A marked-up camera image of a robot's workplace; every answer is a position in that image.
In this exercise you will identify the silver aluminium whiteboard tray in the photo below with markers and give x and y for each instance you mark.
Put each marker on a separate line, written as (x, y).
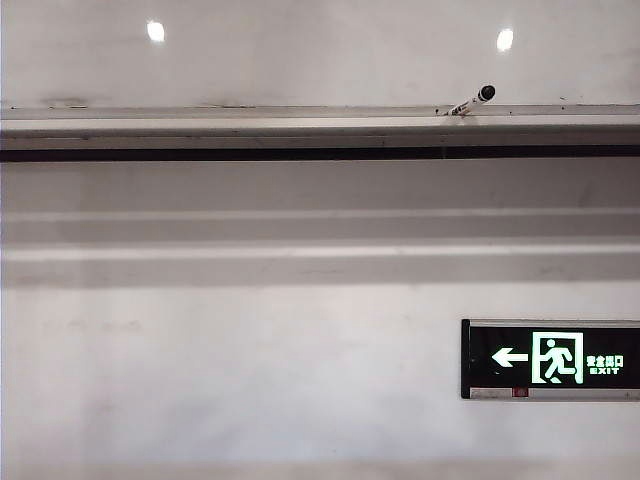
(250, 130)

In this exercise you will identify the white marker with black cap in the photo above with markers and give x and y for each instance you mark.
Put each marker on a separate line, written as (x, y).
(467, 104)

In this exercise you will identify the black green exit sign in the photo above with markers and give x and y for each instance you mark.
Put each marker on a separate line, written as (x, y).
(550, 359)

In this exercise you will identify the white glossy whiteboard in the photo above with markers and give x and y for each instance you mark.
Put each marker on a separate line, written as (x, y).
(300, 55)

